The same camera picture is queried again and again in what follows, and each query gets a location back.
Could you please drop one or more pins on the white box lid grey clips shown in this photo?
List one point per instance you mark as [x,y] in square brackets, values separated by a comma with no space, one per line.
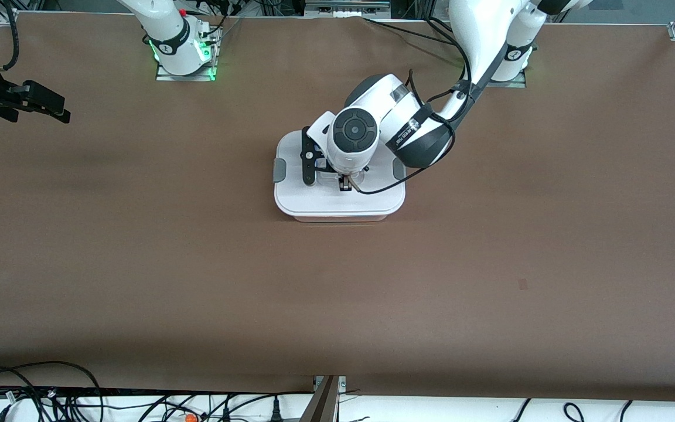
[337,202]

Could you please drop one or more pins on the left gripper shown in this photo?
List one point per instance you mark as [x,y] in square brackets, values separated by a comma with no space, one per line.
[344,183]

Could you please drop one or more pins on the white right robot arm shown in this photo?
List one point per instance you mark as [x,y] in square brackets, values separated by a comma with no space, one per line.
[167,35]

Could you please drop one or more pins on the translucent plastic storage box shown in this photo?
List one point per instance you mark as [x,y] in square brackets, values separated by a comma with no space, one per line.
[340,218]

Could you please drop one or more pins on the white lower shelf board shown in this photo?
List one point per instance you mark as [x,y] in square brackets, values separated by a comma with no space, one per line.
[431,410]

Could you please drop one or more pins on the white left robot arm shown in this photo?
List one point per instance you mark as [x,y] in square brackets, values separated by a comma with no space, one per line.
[481,35]

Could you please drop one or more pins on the aluminium frame post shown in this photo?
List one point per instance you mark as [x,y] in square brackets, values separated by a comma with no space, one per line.
[323,404]

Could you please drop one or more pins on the black power plug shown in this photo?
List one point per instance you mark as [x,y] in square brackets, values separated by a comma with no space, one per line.
[276,410]
[227,413]

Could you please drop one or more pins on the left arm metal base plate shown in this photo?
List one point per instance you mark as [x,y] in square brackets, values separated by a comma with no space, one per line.
[513,83]

